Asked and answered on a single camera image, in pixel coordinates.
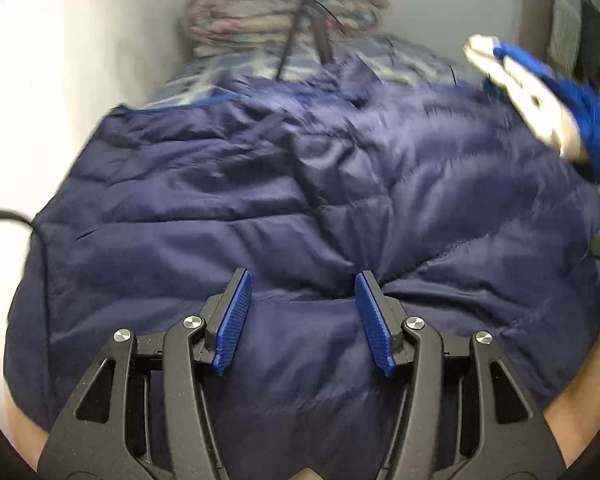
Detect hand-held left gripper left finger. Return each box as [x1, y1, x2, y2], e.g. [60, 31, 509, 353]
[37, 267, 255, 480]

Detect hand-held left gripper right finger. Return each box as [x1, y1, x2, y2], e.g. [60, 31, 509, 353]
[354, 270, 566, 480]

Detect navy quilted puffer jacket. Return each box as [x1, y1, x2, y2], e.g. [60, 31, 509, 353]
[2, 55, 600, 480]

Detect blue and white clothes pile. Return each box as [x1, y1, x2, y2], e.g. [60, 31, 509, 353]
[462, 34, 600, 186]

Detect tan bed sheet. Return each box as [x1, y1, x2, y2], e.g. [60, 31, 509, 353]
[2, 305, 600, 461]

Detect dark hanging garment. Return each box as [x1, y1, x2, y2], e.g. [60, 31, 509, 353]
[577, 0, 600, 86]

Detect white knit hanging garment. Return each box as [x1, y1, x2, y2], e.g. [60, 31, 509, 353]
[550, 0, 581, 73]

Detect blue checked bed sheet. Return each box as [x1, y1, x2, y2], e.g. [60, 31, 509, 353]
[162, 32, 486, 111]

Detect folded floral quilt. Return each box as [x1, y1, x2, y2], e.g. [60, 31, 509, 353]
[180, 0, 391, 61]

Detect thick black cable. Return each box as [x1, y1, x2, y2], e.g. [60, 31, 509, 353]
[0, 208, 46, 261]

